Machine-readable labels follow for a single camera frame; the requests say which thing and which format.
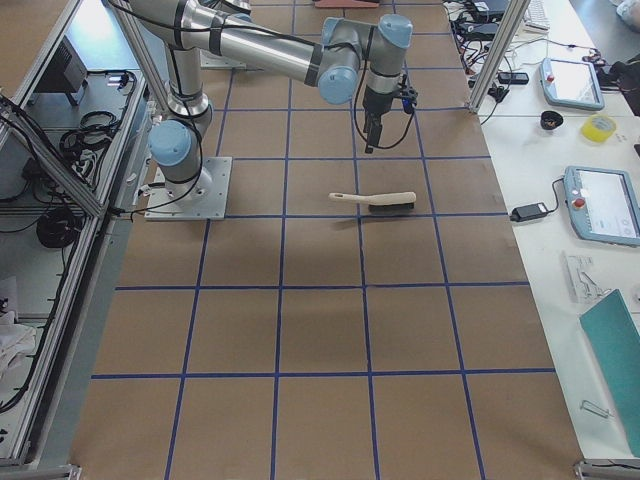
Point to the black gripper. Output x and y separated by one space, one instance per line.
376 103

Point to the beige hand brush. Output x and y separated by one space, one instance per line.
379 203

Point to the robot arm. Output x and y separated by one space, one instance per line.
353 61

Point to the black power adapter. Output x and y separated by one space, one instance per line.
529 212

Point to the blue teach pendant far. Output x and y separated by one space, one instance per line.
571 84

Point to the blue teach pendant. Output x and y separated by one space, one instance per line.
602 205
571 84

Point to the yellow tape roll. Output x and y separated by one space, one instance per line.
598 128

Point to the blue teach pendant near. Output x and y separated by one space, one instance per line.
602 205

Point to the green folder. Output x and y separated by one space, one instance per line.
614 340

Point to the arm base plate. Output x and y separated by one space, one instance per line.
207 199

